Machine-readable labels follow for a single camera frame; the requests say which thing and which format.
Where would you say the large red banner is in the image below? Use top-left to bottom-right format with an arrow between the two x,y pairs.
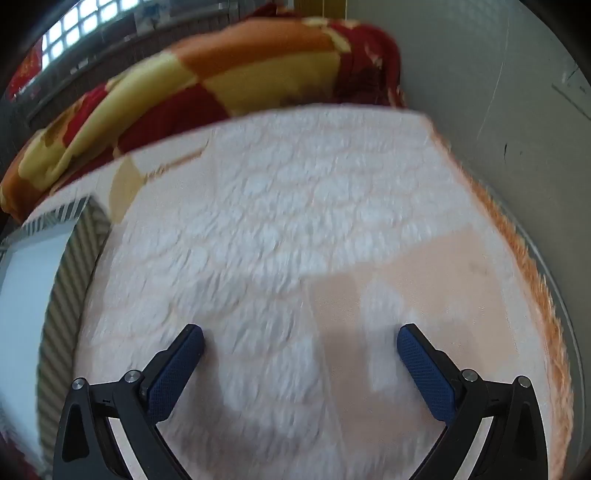
9,46 -> 44,100

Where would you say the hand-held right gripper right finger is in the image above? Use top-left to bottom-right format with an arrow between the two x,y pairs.
396,323 -> 552,480

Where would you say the red orange yellow checked blanket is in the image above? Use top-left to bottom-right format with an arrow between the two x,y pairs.
0,14 -> 407,222

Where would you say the striped rim box tray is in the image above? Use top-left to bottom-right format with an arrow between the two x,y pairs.
0,196 -> 114,476

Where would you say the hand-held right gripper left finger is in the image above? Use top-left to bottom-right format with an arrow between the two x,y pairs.
52,323 -> 205,480

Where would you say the glass block window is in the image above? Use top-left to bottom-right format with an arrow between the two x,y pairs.
41,0 -> 139,61

